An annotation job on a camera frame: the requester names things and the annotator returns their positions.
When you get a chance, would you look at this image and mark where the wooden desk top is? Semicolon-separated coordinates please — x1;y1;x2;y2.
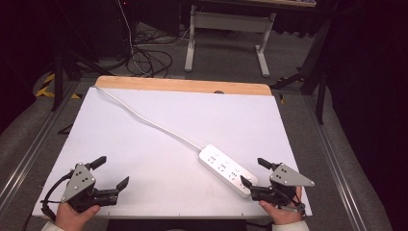
205;0;318;9

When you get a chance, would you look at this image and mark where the white power strip cable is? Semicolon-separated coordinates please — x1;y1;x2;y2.
93;85;205;152

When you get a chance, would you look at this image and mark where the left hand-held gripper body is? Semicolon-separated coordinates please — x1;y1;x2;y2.
61;163;120;214

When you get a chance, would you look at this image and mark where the white floor cable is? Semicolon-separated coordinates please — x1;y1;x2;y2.
116;0;193;77

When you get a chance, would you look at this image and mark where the metal floor rail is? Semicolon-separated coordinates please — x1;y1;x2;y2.
302;94;369;231
0;80;83;208

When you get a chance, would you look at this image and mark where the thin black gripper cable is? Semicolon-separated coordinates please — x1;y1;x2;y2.
288;195;307;218

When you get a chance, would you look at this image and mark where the white metal desk frame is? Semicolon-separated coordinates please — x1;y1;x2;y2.
184;4;277;78

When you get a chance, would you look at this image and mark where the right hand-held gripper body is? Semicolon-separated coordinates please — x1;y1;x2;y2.
249;162;316;206

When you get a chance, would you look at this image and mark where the white power strip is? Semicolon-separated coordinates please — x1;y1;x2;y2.
197;143;260;199

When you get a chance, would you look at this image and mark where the yellow black floor tape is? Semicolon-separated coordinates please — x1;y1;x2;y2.
35;72;82;100

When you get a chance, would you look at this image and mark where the person's right hand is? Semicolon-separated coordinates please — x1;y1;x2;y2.
258;186;305;226

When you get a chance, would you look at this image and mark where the person's left hand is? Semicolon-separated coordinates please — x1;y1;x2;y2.
54;201;101;231

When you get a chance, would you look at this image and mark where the tangle of black floor cables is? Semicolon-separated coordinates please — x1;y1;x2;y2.
125;28;174;79

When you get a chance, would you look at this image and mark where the black metal stand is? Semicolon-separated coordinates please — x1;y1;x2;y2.
269;15;333;125
50;32;114;113

